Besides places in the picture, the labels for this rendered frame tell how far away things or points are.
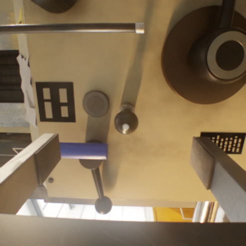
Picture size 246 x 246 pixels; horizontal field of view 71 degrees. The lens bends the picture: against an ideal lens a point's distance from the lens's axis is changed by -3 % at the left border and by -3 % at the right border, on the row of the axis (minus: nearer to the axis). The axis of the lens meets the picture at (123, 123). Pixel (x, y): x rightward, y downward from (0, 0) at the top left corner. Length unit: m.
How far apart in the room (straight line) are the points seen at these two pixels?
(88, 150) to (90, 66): 0.14
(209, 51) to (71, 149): 0.23
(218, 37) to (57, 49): 0.24
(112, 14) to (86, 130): 0.20
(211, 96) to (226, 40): 0.09
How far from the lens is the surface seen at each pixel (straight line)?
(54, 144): 0.16
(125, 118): 0.22
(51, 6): 0.30
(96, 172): 0.33
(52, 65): 0.33
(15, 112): 1.19
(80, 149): 0.28
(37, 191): 1.40
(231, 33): 0.26
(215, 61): 0.25
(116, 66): 0.31
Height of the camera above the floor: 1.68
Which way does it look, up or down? 2 degrees up
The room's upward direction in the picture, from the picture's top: 89 degrees counter-clockwise
